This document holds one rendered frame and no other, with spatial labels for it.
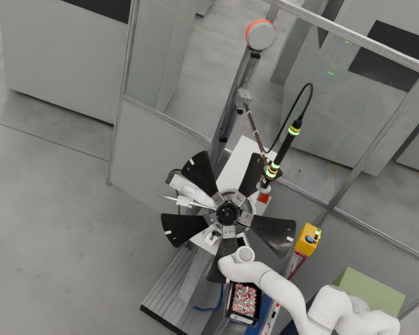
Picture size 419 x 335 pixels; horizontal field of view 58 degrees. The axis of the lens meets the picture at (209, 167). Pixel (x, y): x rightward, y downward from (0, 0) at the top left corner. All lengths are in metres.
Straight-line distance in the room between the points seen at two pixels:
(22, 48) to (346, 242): 3.40
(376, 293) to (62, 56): 3.31
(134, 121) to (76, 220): 0.96
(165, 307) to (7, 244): 1.25
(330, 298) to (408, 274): 1.53
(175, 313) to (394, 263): 1.54
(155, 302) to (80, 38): 2.43
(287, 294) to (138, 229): 2.07
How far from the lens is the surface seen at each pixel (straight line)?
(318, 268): 3.07
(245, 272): 1.62
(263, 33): 2.12
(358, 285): 2.17
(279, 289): 1.43
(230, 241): 2.00
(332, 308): 1.47
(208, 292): 3.03
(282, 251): 1.96
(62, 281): 3.00
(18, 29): 4.18
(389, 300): 2.23
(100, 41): 3.79
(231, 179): 2.21
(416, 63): 2.19
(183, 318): 2.87
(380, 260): 2.89
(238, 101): 2.18
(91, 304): 2.92
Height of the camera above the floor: 2.60
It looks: 40 degrees down
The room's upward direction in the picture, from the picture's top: 21 degrees clockwise
